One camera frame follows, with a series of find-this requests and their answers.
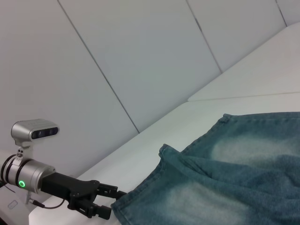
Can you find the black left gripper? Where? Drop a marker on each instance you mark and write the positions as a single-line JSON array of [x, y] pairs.
[[65, 185]]

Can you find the blue denim shorts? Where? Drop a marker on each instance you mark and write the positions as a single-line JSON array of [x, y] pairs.
[[222, 182]]

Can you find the white and silver left robot arm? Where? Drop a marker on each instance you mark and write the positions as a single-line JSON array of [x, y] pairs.
[[30, 173]]

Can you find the white robot torso panel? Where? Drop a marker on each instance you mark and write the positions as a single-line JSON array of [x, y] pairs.
[[14, 211]]

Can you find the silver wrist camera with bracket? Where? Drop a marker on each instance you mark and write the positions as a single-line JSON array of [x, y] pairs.
[[25, 130]]

